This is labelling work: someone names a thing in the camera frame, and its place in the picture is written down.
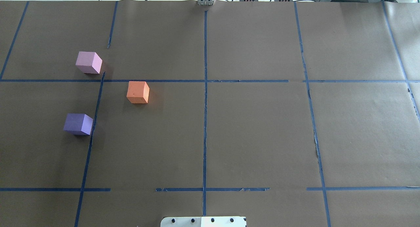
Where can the centre vertical blue tape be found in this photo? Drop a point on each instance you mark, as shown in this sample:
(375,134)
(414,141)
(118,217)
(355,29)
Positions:
(204,168)

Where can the vertical blue tape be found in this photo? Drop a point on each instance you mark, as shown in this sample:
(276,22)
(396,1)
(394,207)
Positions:
(308,91)
(204,168)
(83,184)

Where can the orange cube block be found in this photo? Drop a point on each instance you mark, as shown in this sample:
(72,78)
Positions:
(138,92)

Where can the lower centre horizontal tape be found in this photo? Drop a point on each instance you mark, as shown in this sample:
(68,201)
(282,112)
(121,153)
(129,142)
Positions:
(211,189)

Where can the brown paper table cover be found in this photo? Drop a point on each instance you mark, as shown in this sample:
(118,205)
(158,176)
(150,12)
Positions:
(259,135)

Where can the pink cube block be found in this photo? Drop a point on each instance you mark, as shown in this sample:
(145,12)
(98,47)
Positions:
(89,62)

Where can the purple cube block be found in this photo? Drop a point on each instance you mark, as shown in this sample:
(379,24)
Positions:
(78,124)

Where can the lower right horizontal tape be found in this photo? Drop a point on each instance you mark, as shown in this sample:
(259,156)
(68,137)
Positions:
(376,188)

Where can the upper left short tape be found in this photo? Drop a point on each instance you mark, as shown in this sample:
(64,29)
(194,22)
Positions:
(112,25)

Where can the left vertical blue tape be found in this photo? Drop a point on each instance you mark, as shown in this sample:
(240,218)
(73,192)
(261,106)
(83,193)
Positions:
(83,184)

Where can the right vertical blue tape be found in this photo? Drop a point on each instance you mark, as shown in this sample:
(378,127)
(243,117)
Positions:
(308,91)

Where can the upper right horizontal tape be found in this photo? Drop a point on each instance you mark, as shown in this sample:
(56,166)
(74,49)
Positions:
(361,81)

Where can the far right diagonal tape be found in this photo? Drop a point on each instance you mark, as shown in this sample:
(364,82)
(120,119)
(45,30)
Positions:
(410,92)

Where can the diagonal tape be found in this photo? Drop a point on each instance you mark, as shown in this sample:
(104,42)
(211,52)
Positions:
(410,92)
(12,43)

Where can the far left diagonal tape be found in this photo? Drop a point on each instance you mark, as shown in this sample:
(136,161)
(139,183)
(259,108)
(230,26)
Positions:
(12,43)

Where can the upper horizontal blue tape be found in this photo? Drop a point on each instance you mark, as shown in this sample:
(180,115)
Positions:
(150,81)

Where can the lower left horizontal tape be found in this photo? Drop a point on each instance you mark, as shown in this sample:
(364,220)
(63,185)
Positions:
(55,189)

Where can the white metal base plate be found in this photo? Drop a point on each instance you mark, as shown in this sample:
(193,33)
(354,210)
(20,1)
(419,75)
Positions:
(204,221)

